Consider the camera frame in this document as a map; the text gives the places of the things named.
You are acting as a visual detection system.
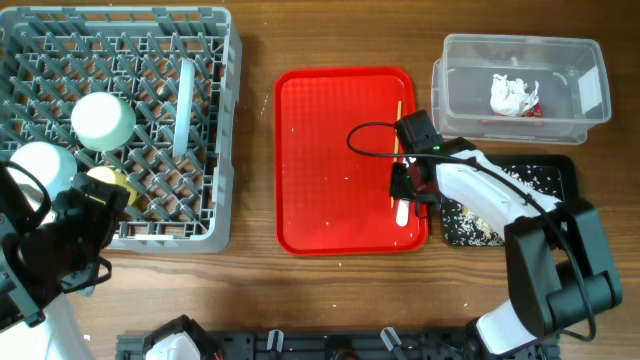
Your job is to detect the white plastic fork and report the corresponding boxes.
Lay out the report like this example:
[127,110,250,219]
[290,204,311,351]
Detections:
[395,199,410,227]

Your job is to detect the yellow plastic cup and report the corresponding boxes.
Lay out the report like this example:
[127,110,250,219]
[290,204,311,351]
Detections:
[87,166,137,205]

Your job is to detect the small light blue bowl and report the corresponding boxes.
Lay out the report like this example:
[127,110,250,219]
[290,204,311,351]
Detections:
[9,142,77,209]

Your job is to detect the rice and food scraps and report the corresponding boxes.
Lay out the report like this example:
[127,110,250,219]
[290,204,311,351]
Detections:
[441,165,564,247]

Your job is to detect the wooden chopstick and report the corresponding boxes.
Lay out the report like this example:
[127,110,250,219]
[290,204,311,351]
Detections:
[389,100,403,209]

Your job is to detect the green bowl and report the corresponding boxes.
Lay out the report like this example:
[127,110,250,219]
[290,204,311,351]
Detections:
[70,92,136,152]

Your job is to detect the large light blue plate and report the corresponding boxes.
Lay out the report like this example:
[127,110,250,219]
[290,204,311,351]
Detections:
[173,59,195,157]

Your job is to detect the red snack wrapper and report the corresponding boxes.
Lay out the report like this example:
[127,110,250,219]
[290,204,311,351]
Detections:
[524,104,544,118]

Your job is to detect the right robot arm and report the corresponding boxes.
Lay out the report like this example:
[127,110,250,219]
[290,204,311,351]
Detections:
[392,138,623,358]

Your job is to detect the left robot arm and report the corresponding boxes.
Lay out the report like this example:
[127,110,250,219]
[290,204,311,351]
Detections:
[1,161,129,359]

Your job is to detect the clear plastic waste bin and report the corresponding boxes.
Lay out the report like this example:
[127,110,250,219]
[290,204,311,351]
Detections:
[431,34,612,144]

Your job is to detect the grey plastic dishwasher rack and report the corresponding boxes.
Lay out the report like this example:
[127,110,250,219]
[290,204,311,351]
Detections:
[1,6,242,253]

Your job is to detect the red plastic serving tray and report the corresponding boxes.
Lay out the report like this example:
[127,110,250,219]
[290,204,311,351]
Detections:
[274,66,429,256]

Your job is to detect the black plastic tray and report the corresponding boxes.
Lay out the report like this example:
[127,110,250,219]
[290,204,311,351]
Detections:
[441,154,579,247]

